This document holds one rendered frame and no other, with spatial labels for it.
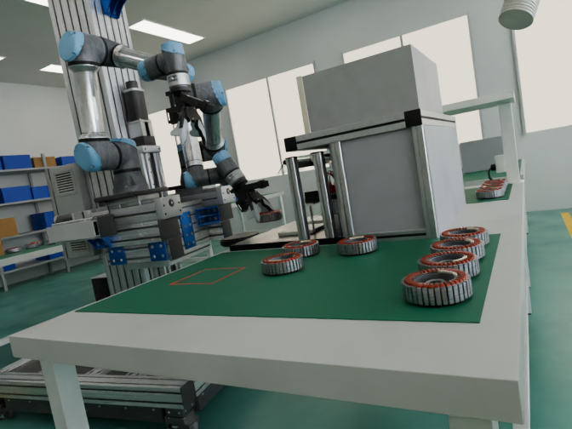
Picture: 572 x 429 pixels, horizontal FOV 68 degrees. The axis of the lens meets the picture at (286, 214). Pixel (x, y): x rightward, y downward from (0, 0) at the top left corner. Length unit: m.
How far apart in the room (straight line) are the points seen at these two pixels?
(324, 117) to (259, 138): 5.87
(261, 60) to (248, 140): 1.33
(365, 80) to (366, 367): 1.03
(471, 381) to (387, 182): 0.84
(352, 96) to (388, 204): 0.38
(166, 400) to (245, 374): 1.30
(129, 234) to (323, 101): 1.00
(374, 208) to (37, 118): 7.94
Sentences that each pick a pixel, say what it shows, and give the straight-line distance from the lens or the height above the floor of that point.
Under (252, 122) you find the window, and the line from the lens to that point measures 7.39.
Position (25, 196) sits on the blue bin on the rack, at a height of 1.35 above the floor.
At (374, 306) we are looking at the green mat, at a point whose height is 0.75.
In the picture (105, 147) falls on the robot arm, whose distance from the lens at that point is 1.86.
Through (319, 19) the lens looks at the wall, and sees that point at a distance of 6.99.
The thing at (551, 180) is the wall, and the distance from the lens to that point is 6.20.
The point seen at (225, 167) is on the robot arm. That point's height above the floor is 1.07.
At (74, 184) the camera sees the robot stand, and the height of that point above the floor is 1.13.
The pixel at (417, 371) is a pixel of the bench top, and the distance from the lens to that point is 0.55.
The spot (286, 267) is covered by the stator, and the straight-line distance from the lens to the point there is 1.08.
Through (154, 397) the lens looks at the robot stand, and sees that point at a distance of 1.99.
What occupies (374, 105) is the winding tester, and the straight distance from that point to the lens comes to 1.41.
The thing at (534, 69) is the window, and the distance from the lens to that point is 6.21.
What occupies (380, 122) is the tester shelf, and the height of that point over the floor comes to 1.10.
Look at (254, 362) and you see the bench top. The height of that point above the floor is 0.74.
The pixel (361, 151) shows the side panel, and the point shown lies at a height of 1.03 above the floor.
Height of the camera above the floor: 1.00
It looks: 5 degrees down
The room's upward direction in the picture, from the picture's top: 10 degrees counter-clockwise
